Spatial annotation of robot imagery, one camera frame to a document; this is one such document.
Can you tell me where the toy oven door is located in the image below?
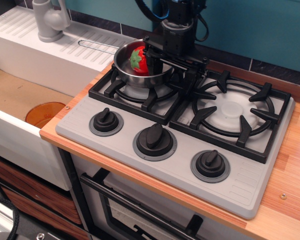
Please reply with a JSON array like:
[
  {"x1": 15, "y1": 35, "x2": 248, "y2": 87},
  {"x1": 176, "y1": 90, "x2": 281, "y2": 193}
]
[{"x1": 79, "y1": 168, "x2": 249, "y2": 240}]

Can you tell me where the red plastic toy strawberry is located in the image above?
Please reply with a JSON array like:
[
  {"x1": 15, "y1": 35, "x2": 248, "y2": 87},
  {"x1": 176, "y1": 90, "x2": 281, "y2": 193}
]
[{"x1": 129, "y1": 46, "x2": 149, "y2": 76}]

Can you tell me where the grey toy faucet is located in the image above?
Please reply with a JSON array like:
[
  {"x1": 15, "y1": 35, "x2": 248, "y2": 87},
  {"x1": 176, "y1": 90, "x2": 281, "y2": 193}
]
[{"x1": 32, "y1": 0, "x2": 71, "y2": 43}]

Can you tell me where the white toy sink unit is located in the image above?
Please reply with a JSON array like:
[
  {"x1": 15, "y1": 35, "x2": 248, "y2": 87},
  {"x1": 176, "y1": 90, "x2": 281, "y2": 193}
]
[{"x1": 0, "y1": 6, "x2": 132, "y2": 191}]

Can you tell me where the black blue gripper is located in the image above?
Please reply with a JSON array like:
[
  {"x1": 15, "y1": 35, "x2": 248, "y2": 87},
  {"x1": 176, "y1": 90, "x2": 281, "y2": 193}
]
[{"x1": 143, "y1": 22, "x2": 210, "y2": 99}]

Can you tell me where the black middle stove knob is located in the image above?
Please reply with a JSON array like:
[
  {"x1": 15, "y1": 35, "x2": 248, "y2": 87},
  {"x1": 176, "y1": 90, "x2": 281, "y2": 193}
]
[{"x1": 132, "y1": 123, "x2": 178, "y2": 162}]

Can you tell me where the grey toy stove top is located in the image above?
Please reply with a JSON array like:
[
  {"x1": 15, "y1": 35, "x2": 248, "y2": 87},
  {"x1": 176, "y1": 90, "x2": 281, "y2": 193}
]
[{"x1": 55, "y1": 62, "x2": 296, "y2": 221}]

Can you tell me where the black right burner grate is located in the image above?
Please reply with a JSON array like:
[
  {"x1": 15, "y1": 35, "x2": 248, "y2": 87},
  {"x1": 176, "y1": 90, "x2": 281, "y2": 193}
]
[{"x1": 169, "y1": 70, "x2": 294, "y2": 164}]

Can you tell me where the black stove knob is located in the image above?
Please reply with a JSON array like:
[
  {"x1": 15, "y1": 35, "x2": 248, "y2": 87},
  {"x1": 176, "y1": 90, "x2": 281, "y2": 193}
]
[
  {"x1": 190, "y1": 150, "x2": 231, "y2": 184},
  {"x1": 89, "y1": 107, "x2": 124, "y2": 137},
  {"x1": 132, "y1": 123, "x2": 178, "y2": 162}
]

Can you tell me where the black left stove knob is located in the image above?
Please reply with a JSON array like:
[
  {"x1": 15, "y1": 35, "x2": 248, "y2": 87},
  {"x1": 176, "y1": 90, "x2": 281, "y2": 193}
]
[{"x1": 89, "y1": 107, "x2": 124, "y2": 137}]

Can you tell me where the black burner grate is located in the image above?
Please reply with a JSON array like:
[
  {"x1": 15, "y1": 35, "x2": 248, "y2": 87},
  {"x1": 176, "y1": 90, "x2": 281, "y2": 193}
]
[
  {"x1": 88, "y1": 57, "x2": 204, "y2": 126},
  {"x1": 169, "y1": 70, "x2": 294, "y2": 164}
]

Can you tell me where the black right stove knob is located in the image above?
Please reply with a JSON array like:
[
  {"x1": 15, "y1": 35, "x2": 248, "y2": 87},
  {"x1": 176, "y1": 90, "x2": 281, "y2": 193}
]
[{"x1": 190, "y1": 150, "x2": 231, "y2": 184}]

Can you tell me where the black braided cable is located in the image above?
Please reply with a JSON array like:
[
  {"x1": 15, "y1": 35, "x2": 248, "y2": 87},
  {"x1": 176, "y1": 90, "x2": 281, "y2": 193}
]
[{"x1": 0, "y1": 197, "x2": 21, "y2": 240}]

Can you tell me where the small steel saucepan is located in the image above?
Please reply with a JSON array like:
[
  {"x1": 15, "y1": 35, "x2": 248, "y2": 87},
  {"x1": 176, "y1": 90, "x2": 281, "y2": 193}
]
[{"x1": 78, "y1": 39, "x2": 174, "y2": 89}]

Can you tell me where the wood grain drawer front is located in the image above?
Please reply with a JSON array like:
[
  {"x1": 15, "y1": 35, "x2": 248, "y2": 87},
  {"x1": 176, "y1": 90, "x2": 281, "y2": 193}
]
[{"x1": 0, "y1": 157, "x2": 89, "y2": 240}]

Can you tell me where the black left burner grate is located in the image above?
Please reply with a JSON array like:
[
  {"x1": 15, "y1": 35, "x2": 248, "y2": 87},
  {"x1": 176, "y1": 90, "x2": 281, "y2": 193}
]
[{"x1": 88, "y1": 57, "x2": 204, "y2": 126}]

